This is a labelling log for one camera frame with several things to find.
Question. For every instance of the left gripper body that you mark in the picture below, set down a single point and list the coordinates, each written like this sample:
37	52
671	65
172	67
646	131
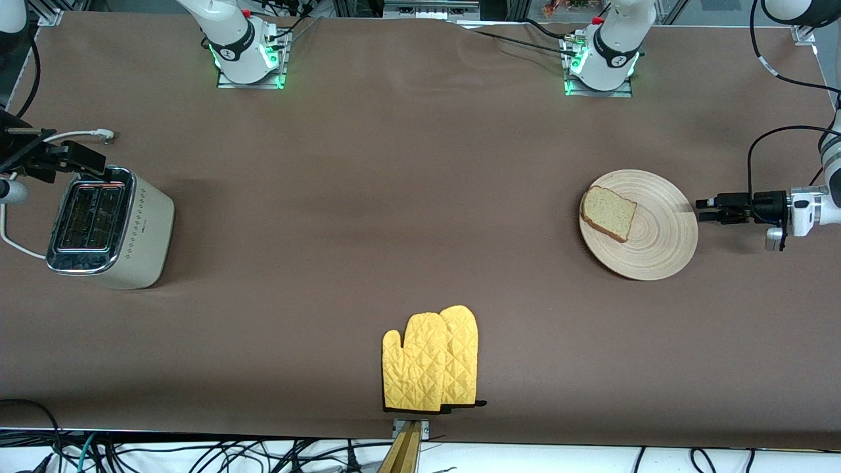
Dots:
767	205

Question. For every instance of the round light wooden plate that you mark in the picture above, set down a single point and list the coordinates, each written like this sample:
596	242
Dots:
663	230

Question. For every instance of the slice of brown bread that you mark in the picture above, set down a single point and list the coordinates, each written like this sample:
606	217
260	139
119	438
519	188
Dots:
608	210

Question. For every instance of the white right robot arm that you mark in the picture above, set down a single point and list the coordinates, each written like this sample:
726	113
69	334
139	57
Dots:
236	46

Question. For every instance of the cream and chrome toaster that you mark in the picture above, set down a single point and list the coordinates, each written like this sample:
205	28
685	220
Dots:
148	230

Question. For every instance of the colourful toy pile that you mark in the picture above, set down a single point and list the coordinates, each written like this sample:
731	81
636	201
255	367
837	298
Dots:
571	6

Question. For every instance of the brown table cover sheet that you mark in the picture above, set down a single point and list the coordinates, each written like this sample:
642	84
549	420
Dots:
295	361

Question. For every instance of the yellow quilted oven mitt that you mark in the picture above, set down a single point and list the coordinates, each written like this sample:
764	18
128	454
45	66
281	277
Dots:
414	368
463	355

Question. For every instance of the grey metal equipment box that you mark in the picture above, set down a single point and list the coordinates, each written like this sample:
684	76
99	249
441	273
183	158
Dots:
430	8

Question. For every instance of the yellow wooden bar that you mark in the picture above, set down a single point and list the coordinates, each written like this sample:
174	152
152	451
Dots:
402	456

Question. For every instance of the aluminium frame corner profile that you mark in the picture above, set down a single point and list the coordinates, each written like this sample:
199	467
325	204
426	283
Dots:
59	13
805	33

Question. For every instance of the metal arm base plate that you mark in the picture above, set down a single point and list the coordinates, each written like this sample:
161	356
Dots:
282	62
598	94

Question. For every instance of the small metal mount bracket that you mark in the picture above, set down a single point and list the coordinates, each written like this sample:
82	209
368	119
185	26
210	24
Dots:
424	428

